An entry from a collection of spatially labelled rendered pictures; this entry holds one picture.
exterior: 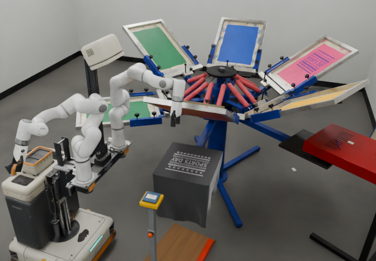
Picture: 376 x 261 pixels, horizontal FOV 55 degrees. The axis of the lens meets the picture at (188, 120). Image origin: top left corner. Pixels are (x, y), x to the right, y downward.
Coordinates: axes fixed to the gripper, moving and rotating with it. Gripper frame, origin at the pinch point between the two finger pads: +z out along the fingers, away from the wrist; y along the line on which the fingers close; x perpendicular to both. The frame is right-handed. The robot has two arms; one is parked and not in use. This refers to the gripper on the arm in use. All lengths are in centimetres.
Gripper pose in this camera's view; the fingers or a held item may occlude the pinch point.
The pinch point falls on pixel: (175, 123)
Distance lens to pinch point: 231.9
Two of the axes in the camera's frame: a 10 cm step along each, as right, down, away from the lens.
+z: -1.1, 9.7, 2.1
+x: 9.6, 1.6, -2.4
